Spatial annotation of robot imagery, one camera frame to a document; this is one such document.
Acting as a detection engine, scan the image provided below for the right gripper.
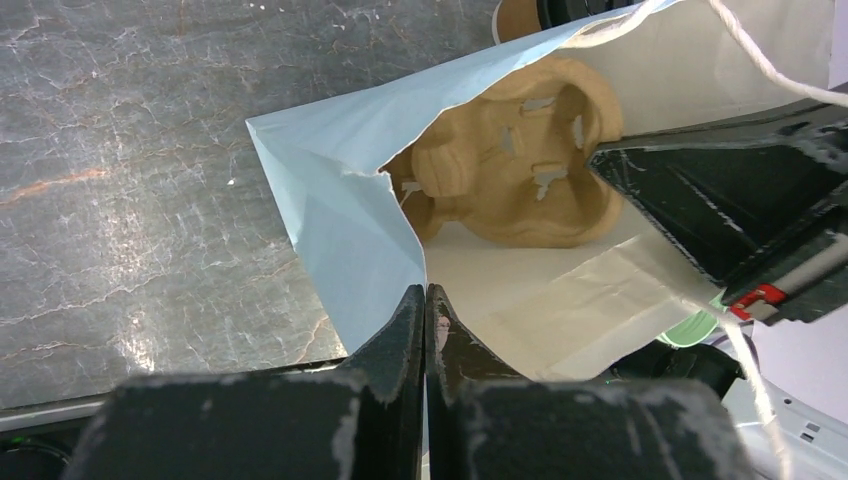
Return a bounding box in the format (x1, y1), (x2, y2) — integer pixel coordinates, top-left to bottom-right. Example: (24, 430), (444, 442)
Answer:
(587, 119), (847, 326)

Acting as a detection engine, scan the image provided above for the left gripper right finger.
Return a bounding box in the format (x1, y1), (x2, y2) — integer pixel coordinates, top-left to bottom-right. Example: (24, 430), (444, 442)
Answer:
(425, 284), (755, 479)

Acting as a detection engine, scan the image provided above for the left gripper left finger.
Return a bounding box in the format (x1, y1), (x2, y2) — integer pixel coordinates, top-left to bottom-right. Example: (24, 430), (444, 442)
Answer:
(64, 285), (424, 479)

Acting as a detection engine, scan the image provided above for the light blue paper bag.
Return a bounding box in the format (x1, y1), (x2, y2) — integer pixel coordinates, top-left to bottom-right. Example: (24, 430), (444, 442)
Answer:
(245, 0), (848, 480)

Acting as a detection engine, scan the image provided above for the green cup holding straws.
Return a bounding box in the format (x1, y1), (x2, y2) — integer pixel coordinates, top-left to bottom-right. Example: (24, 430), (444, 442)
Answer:
(656, 309), (720, 348)

